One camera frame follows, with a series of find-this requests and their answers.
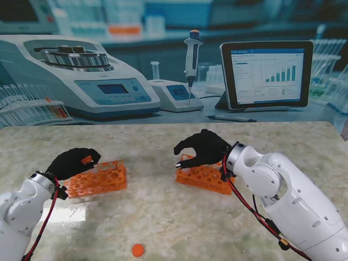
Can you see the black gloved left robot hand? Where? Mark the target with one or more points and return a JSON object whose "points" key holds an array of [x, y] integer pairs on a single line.
{"points": [[68, 166]]}

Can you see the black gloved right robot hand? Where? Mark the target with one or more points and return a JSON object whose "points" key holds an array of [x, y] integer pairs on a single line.
{"points": [[209, 152]]}

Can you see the orange tube cap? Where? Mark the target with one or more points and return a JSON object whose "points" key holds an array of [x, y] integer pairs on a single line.
{"points": [[87, 159], [137, 250]]}

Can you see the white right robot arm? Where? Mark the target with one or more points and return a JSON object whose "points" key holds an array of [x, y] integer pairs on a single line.
{"points": [[291, 190]]}

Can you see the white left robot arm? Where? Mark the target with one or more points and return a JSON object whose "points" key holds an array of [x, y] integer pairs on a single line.
{"points": [[21, 206]]}

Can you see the empty orange test tube rack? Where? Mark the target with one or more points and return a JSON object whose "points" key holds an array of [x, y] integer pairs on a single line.
{"points": [[103, 179]]}

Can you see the printed laboratory backdrop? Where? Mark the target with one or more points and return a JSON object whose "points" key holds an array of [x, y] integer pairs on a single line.
{"points": [[163, 54]]}

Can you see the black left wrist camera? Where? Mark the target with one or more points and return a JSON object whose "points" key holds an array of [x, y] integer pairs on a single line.
{"points": [[62, 192]]}

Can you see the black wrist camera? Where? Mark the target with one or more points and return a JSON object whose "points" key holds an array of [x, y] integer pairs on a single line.
{"points": [[227, 174], [62, 192]]}

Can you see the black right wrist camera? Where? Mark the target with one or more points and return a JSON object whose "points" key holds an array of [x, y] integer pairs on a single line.
{"points": [[227, 174]]}

